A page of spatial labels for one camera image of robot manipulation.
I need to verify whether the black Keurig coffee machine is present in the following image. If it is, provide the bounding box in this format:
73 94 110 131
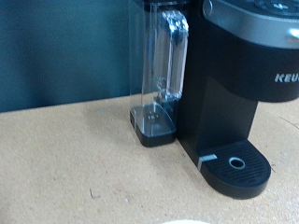
176 0 299 200

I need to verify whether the dark grey partition panel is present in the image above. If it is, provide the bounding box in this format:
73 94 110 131
0 0 148 114

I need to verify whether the clear water reservoir black lid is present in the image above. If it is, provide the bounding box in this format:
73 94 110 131
129 0 191 148

